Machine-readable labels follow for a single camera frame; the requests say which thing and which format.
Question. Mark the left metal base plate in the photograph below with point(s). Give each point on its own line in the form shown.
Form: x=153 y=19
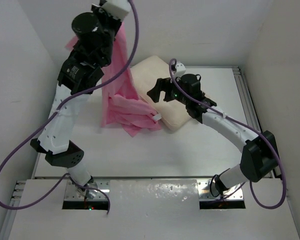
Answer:
x=73 y=193

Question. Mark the white front cover panel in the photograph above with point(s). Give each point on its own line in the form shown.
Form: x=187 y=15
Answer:
x=146 y=210

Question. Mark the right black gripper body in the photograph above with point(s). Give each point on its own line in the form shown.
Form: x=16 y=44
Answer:
x=172 y=92

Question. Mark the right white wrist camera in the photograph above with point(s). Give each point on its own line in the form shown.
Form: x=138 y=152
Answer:
x=179 y=69

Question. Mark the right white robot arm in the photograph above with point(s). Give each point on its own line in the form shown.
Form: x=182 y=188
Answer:
x=258 y=149

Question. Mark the cream pillow with bear print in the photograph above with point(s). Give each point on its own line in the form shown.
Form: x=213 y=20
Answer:
x=145 y=74

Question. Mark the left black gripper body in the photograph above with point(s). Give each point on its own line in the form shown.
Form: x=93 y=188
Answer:
x=109 y=26

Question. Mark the pink pillowcase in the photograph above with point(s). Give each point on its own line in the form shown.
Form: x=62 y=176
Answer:
x=121 y=104

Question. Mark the white pillow care tag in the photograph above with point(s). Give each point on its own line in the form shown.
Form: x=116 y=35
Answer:
x=157 y=117

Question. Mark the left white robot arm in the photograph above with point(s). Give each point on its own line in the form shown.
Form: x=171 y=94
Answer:
x=74 y=86

